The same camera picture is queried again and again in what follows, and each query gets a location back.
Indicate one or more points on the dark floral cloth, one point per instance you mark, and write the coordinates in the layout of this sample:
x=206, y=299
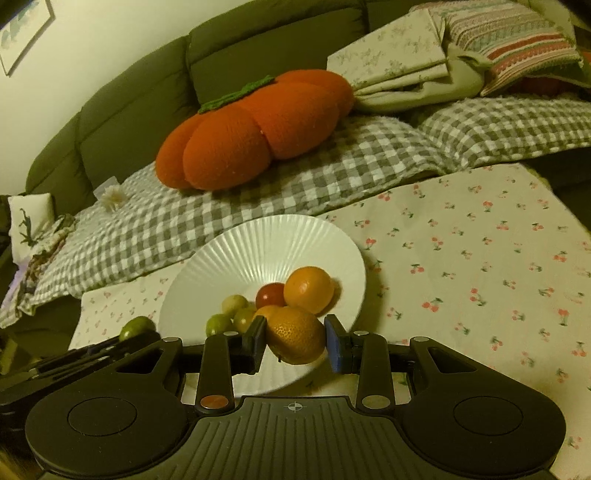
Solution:
x=46, y=247

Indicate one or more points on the small pale yellow plum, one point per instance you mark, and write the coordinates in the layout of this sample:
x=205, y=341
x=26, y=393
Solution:
x=234, y=303

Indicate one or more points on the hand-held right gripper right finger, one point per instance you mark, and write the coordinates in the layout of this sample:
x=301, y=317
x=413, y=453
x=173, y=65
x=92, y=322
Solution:
x=333, y=344

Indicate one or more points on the grey checked blanket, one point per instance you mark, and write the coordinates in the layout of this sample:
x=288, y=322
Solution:
x=277, y=184

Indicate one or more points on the olive green sofa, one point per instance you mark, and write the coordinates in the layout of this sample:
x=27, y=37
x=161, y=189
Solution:
x=138, y=106

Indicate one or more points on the striped knitted pillow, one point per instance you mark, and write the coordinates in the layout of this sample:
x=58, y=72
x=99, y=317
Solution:
x=508, y=32

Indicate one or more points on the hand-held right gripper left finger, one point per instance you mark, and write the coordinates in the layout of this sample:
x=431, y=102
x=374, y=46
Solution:
x=254, y=346

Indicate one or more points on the folded floral sheet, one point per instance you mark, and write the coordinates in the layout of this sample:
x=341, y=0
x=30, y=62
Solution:
x=392, y=50

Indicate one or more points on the beige folded blanket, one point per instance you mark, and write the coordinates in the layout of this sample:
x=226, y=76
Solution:
x=438, y=90

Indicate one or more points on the orange pumpkin cushion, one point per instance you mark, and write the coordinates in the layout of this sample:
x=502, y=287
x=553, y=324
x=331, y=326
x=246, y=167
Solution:
x=240, y=143

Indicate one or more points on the dark green plum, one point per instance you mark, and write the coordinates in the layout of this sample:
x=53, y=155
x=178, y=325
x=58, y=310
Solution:
x=136, y=327

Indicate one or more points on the cherry print tablecloth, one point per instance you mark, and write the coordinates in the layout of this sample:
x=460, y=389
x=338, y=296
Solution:
x=461, y=277

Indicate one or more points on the large orange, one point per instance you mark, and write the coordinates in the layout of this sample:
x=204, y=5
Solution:
x=308, y=291

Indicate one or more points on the red and green cushion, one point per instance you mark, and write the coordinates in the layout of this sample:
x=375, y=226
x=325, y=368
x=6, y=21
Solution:
x=545, y=86

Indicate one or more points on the small white flower ornament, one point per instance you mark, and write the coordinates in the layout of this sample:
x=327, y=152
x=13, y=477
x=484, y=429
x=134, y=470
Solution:
x=112, y=196

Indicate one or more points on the white embroidered pillow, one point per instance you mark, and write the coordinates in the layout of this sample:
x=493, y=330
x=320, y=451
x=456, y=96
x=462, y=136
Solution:
x=30, y=221

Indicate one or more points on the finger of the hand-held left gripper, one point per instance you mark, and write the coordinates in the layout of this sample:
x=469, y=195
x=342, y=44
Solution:
x=134, y=348

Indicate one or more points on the red tomato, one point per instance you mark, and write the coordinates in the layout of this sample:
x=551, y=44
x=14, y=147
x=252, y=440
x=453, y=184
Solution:
x=270, y=295

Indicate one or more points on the white ribbed plate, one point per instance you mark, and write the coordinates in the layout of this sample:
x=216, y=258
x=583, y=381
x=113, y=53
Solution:
x=277, y=244

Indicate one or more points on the yellow-green plum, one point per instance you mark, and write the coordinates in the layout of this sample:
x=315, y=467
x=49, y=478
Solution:
x=244, y=318

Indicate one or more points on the framed wall picture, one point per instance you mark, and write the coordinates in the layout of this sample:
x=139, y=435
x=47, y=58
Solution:
x=23, y=32

